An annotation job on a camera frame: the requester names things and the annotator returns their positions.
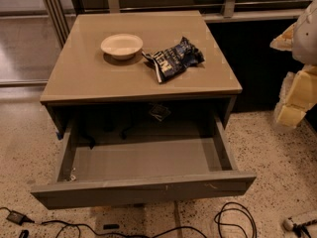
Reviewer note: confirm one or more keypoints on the foam-padded gripper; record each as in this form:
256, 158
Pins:
306, 41

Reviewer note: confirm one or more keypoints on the grey top drawer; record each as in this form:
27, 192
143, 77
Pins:
167, 161

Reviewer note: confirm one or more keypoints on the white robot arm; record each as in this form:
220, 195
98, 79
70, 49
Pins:
298, 93

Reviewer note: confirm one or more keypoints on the small packet inside drawer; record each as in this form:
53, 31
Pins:
159, 112

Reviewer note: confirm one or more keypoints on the grey-brown drawer cabinet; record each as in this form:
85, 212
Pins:
84, 75

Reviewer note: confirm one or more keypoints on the white power strip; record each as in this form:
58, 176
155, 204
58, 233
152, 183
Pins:
306, 219

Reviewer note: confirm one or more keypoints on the blue crumpled chip bag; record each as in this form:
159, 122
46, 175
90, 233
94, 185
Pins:
175, 60

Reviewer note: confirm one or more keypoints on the white ceramic bowl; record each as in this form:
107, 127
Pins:
121, 46

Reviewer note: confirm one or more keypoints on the small black floor device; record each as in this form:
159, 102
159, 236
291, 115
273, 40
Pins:
111, 226

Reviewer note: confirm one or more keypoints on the metal railing shelf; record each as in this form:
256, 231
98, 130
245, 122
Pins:
213, 11

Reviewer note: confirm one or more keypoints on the black power adapter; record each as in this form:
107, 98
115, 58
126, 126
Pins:
18, 218

